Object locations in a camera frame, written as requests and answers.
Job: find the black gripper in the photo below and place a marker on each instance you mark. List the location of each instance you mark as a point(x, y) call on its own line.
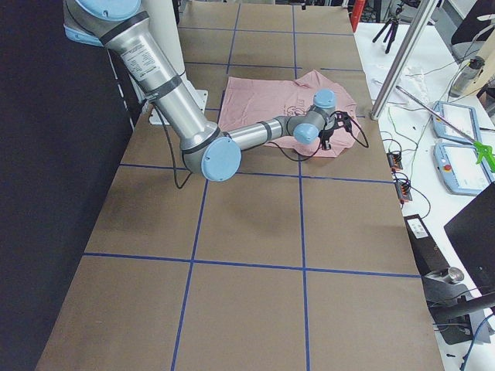
point(327, 135)

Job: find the pink Snoopy t-shirt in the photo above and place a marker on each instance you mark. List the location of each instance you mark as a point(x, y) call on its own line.
point(249, 101)

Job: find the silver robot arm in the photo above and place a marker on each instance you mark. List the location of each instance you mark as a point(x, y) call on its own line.
point(144, 35)

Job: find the orange connector block far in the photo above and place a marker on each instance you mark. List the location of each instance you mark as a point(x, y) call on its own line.
point(394, 161)

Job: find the orange connector block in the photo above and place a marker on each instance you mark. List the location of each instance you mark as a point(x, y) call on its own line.
point(402, 186)
point(394, 161)

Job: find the orange connector block near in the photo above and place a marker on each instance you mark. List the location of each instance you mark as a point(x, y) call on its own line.
point(402, 186)

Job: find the near blue teach pendant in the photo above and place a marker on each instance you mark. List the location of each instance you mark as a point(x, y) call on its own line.
point(459, 171)

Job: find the blue teach pendant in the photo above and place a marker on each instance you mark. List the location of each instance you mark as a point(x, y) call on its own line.
point(459, 171)
point(462, 117)

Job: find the far blue teach pendant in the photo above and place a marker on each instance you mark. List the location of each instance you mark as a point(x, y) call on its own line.
point(462, 117)

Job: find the red cylinder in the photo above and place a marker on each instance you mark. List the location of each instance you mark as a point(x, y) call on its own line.
point(356, 13)

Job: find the black tripod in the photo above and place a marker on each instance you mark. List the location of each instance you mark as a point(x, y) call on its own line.
point(391, 27)

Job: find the black box with label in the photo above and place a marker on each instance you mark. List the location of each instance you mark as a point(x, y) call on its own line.
point(429, 259)

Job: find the metal rod green clip stand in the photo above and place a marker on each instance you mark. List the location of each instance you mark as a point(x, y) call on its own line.
point(484, 152)

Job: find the grey water bottle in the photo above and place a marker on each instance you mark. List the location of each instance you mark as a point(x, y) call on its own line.
point(467, 75)

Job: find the black monitor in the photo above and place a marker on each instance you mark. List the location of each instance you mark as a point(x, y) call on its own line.
point(471, 234)

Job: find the aluminium frame post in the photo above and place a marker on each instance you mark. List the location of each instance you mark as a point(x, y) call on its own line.
point(420, 21)

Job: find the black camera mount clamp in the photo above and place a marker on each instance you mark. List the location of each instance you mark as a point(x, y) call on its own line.
point(456, 313)

